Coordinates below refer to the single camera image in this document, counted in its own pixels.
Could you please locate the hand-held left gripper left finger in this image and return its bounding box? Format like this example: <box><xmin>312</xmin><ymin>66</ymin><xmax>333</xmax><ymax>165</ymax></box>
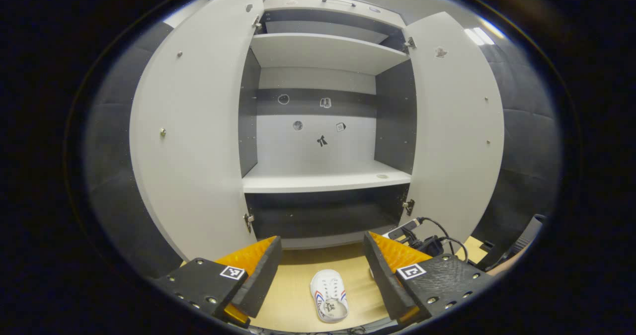
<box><xmin>152</xmin><ymin>236</ymin><xmax>283</xmax><ymax>328</ymax></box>

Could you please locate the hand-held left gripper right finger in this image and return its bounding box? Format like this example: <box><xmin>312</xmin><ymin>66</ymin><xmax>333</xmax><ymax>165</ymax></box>
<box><xmin>363</xmin><ymin>232</ymin><xmax>497</xmax><ymax>326</ymax></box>

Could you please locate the white striped canvas shoe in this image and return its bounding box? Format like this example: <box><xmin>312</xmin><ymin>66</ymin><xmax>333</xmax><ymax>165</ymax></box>
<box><xmin>310</xmin><ymin>269</ymin><xmax>349</xmax><ymax>324</ymax></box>

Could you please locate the white grey shoe cabinet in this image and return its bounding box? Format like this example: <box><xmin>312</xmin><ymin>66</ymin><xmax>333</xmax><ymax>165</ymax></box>
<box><xmin>238</xmin><ymin>0</ymin><xmax>418</xmax><ymax>250</ymax></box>

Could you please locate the white shoe cabinet door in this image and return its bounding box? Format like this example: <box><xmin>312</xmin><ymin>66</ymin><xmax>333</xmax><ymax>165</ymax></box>
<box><xmin>401</xmin><ymin>11</ymin><xmax>505</xmax><ymax>241</ymax></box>
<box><xmin>129</xmin><ymin>0</ymin><xmax>264</xmax><ymax>262</ymax></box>

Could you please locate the white power strip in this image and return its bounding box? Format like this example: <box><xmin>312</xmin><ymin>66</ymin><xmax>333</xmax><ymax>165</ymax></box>
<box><xmin>385</xmin><ymin>219</ymin><xmax>423</xmax><ymax>240</ymax></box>

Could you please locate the black backdrop cloth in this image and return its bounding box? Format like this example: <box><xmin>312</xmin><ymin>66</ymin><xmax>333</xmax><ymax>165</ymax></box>
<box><xmin>83</xmin><ymin>22</ymin><xmax>184</xmax><ymax>276</ymax></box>
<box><xmin>472</xmin><ymin>42</ymin><xmax>563</xmax><ymax>256</ymax></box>

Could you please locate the ceiling light panel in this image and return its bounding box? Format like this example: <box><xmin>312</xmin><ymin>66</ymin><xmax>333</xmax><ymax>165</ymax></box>
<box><xmin>465</xmin><ymin>19</ymin><xmax>505</xmax><ymax>46</ymax></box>

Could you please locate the black cable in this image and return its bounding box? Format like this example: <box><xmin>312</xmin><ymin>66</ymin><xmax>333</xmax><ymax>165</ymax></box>
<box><xmin>420</xmin><ymin>217</ymin><xmax>470</xmax><ymax>263</ymax></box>

